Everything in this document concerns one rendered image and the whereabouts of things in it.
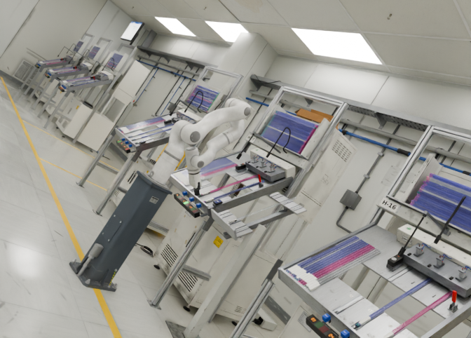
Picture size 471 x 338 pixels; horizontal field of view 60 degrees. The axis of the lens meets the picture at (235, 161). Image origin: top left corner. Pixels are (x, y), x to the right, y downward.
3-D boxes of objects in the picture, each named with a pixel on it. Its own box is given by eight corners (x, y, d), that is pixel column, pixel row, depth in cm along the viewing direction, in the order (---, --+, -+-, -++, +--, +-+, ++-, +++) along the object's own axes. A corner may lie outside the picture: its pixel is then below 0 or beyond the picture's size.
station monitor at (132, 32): (129, 42, 673) (143, 22, 674) (119, 39, 718) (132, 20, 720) (136, 47, 681) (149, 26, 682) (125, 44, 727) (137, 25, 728)
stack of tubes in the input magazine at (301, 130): (298, 153, 299) (317, 123, 300) (258, 135, 340) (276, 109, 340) (308, 161, 307) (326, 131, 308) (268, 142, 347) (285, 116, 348)
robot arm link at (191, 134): (178, 142, 256) (190, 150, 243) (172, 125, 250) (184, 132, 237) (242, 111, 275) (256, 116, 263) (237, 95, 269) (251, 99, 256)
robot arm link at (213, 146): (237, 149, 262) (198, 173, 252) (223, 142, 275) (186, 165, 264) (233, 137, 257) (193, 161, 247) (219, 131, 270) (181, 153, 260)
